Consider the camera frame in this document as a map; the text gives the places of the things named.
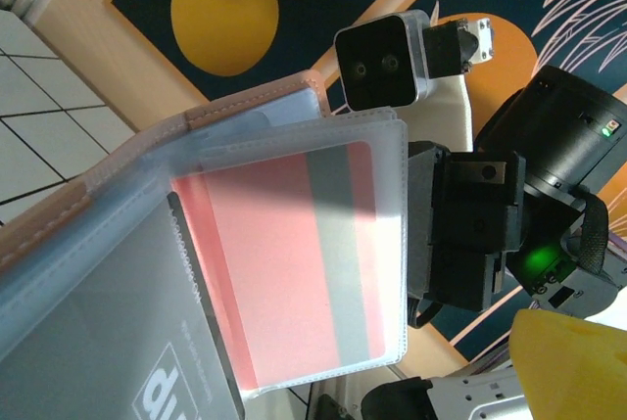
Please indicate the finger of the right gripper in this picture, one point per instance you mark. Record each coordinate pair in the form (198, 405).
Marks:
(423, 204)
(480, 224)

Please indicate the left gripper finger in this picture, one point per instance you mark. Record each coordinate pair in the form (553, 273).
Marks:
(573, 371)

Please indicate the pink credit card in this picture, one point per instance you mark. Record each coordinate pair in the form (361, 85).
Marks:
(274, 253)

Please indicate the small brown card box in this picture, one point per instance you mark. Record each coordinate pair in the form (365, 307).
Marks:
(220, 107)

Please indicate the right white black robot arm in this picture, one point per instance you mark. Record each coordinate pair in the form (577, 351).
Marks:
(470, 398)

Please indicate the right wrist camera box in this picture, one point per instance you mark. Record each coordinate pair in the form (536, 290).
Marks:
(377, 62)

